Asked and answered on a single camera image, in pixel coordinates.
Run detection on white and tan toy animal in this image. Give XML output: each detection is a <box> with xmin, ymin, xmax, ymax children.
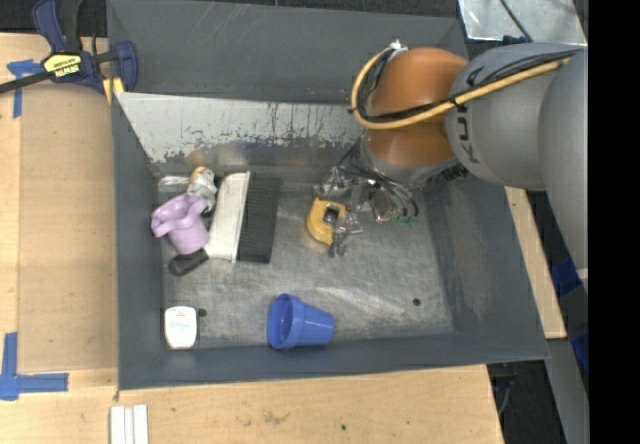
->
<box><xmin>185</xmin><ymin>165</ymin><xmax>221</xmax><ymax>214</ymax></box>

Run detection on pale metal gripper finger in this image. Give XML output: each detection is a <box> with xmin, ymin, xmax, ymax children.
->
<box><xmin>327</xmin><ymin>211</ymin><xmax>365</xmax><ymax>259</ymax></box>
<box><xmin>313</xmin><ymin>175</ymin><xmax>352</xmax><ymax>201</ymax></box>

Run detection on yellow and black tape measure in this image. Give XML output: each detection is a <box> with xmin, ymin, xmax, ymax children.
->
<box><xmin>305</xmin><ymin>196</ymin><xmax>348</xmax><ymax>250</ymax></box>

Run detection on small white box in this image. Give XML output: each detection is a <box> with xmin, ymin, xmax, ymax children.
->
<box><xmin>163</xmin><ymin>305</ymin><xmax>199</xmax><ymax>351</ymax></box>

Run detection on purple plastic pitcher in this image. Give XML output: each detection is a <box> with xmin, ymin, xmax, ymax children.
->
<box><xmin>150</xmin><ymin>194</ymin><xmax>212</xmax><ymax>256</ymax></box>

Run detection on white brush with black bristles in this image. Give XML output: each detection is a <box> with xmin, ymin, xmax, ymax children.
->
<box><xmin>205</xmin><ymin>170</ymin><xmax>283</xmax><ymax>265</ymax></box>

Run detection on grey metal bin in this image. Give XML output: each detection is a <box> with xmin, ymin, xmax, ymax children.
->
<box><xmin>104</xmin><ymin>0</ymin><xmax>552</xmax><ymax>391</ymax></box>

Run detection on blue plastic cup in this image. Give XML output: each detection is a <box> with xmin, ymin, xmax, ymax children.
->
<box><xmin>266</xmin><ymin>292</ymin><xmax>336</xmax><ymax>351</ymax></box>

